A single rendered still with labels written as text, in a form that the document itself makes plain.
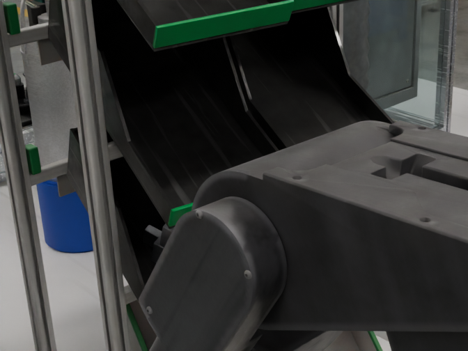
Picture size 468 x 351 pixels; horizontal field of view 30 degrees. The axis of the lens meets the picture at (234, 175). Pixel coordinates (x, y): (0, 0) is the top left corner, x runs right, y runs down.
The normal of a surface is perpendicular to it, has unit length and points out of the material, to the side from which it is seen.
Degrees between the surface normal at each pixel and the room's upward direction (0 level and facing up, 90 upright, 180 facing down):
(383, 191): 4
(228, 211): 7
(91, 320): 0
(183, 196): 25
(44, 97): 90
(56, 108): 90
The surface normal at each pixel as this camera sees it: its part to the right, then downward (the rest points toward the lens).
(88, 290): -0.04, -0.91
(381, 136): 0.20, -0.81
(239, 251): -0.72, 0.27
